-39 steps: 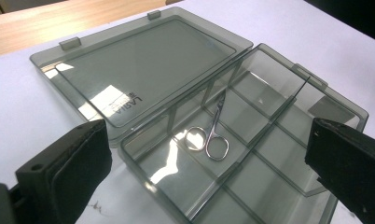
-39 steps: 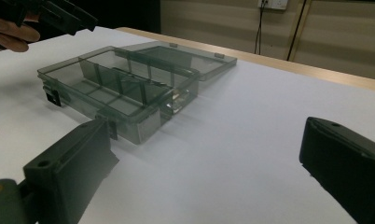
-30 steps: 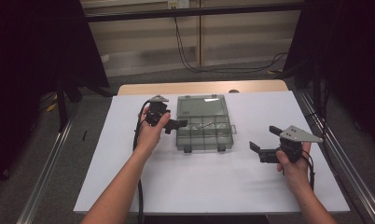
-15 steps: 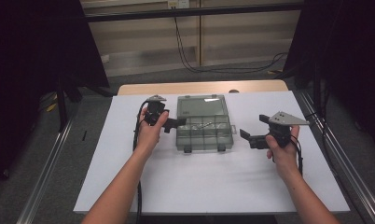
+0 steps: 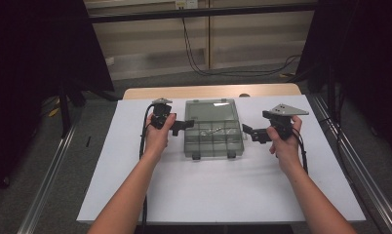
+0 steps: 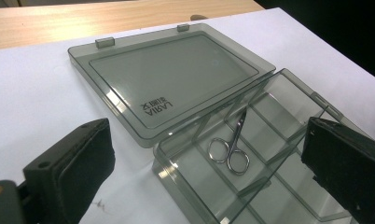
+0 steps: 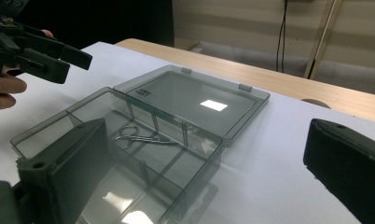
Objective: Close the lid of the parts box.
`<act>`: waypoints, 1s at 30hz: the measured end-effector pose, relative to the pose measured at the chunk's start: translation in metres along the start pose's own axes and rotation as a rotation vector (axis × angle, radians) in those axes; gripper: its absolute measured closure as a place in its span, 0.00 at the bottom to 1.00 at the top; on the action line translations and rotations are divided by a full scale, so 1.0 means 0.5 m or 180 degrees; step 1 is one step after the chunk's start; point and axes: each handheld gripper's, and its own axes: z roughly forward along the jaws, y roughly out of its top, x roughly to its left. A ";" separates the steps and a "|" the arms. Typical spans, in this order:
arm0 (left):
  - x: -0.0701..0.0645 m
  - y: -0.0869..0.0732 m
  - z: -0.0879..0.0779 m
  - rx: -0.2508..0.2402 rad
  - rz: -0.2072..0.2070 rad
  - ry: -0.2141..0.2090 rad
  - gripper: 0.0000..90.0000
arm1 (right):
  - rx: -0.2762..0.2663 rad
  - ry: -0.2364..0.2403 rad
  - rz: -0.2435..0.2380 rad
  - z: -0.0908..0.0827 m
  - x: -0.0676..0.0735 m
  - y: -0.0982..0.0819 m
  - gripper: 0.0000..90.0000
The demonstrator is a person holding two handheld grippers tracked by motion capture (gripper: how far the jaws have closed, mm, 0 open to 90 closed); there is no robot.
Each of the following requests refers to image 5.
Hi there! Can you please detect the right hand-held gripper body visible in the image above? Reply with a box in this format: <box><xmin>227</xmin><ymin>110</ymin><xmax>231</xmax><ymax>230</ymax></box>
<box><xmin>261</xmin><ymin>103</ymin><xmax>310</xmax><ymax>141</ymax></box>

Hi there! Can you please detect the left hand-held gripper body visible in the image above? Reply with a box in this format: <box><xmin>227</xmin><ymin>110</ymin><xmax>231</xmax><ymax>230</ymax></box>
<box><xmin>150</xmin><ymin>97</ymin><xmax>177</xmax><ymax>130</ymax></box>

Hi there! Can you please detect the thin metal rod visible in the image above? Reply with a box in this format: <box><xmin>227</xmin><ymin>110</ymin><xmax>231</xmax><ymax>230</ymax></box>
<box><xmin>199</xmin><ymin>127</ymin><xmax>223</xmax><ymax>137</ymax></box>

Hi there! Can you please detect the clear grey plastic compartment box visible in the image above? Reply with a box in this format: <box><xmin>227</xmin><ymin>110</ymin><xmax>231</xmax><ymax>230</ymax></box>
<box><xmin>183</xmin><ymin>98</ymin><xmax>245</xmax><ymax>161</ymax></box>

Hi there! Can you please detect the person's left hand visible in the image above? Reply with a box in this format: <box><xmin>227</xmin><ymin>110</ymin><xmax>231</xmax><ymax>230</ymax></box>
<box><xmin>144</xmin><ymin>112</ymin><xmax>177</xmax><ymax>158</ymax></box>

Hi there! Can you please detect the person's right hand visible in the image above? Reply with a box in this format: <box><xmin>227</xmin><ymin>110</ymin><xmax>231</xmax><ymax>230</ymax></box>
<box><xmin>265</xmin><ymin>114</ymin><xmax>304</xmax><ymax>168</ymax></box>

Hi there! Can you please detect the white table mat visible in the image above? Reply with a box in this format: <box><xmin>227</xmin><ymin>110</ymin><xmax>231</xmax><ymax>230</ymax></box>
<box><xmin>76</xmin><ymin>95</ymin><xmax>367</xmax><ymax>224</ymax></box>

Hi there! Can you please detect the black metal stand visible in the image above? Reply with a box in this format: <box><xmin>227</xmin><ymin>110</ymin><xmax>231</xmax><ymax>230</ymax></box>
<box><xmin>58</xmin><ymin>85</ymin><xmax>72</xmax><ymax>138</ymax></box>

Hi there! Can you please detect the black curtain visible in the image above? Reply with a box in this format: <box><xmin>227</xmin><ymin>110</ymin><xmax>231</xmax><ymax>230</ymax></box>
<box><xmin>295</xmin><ymin>0</ymin><xmax>392</xmax><ymax>161</ymax></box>
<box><xmin>0</xmin><ymin>0</ymin><xmax>116</xmax><ymax>199</ymax></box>

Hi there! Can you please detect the black horizontal bar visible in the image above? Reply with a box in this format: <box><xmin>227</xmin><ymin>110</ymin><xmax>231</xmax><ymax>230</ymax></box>
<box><xmin>88</xmin><ymin>2</ymin><xmax>319</xmax><ymax>24</ymax></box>

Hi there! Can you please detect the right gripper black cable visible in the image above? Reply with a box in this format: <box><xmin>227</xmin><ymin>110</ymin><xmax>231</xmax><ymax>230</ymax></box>
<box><xmin>291</xmin><ymin>127</ymin><xmax>310</xmax><ymax>176</ymax></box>

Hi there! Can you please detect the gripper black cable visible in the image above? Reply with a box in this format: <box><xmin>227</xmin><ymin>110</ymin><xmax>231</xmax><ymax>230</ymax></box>
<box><xmin>291</xmin><ymin>127</ymin><xmax>310</xmax><ymax>176</ymax></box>
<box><xmin>138</xmin><ymin>102</ymin><xmax>157</xmax><ymax>234</ymax></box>

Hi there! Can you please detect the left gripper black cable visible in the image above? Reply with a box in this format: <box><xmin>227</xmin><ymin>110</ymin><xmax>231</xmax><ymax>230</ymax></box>
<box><xmin>138</xmin><ymin>102</ymin><xmax>157</xmax><ymax>234</ymax></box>

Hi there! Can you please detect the black wall cable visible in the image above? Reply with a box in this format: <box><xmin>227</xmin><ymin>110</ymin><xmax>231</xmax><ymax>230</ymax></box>
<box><xmin>181</xmin><ymin>17</ymin><xmax>303</xmax><ymax>78</ymax></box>

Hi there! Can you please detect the metal floor rail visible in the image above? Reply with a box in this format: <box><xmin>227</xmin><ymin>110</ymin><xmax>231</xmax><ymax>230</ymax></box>
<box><xmin>309</xmin><ymin>93</ymin><xmax>392</xmax><ymax>234</ymax></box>
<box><xmin>17</xmin><ymin>125</ymin><xmax>77</xmax><ymax>234</ymax></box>

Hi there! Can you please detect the white wall socket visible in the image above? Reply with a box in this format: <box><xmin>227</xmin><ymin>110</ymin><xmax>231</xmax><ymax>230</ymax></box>
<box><xmin>175</xmin><ymin>0</ymin><xmax>199</xmax><ymax>10</ymax></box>

